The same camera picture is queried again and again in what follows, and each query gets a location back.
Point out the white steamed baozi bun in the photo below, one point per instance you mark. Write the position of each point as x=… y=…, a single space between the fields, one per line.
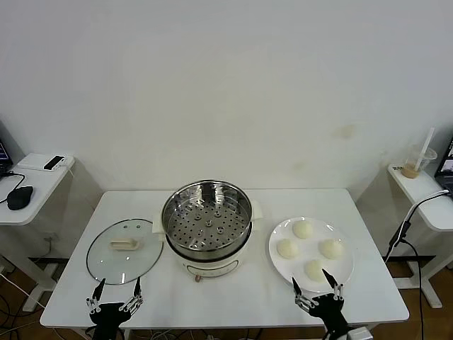
x=287 y=248
x=315 y=271
x=302 y=230
x=332 y=249

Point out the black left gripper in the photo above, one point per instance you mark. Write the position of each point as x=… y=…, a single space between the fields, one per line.
x=106 y=318

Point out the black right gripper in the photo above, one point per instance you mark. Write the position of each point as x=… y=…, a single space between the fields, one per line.
x=329 y=311

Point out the small black white device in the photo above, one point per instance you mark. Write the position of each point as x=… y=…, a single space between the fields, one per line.
x=53 y=163

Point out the white electric cooker pot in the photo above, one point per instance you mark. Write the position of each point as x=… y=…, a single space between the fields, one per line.
x=212 y=265

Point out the black computer mouse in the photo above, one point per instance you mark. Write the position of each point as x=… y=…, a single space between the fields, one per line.
x=19 y=198

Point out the white side table with cup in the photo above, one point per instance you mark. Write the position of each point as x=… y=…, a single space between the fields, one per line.
x=424 y=198

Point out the laptop beside black mouse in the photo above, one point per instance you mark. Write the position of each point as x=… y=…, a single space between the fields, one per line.
x=3 y=156

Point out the white side table with mouse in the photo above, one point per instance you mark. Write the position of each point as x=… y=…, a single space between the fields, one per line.
x=39 y=198

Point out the round white plate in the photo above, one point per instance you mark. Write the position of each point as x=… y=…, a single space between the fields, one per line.
x=308 y=249

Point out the laptop beside plastic cup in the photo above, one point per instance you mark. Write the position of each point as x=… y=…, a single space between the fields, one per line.
x=446 y=163

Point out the small printed label sticker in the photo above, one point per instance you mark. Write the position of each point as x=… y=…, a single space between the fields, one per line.
x=397 y=167

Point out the large white work table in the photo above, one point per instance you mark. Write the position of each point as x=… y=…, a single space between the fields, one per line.
x=247 y=304

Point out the clear plastic drink cup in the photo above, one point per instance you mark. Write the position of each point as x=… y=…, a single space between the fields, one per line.
x=412 y=166

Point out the flat white box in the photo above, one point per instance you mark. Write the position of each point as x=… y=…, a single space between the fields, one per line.
x=32 y=162

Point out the round glass pot lid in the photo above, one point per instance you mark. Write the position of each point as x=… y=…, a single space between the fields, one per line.
x=124 y=244

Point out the perforated steel steamer basket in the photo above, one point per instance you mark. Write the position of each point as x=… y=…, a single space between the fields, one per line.
x=233 y=237

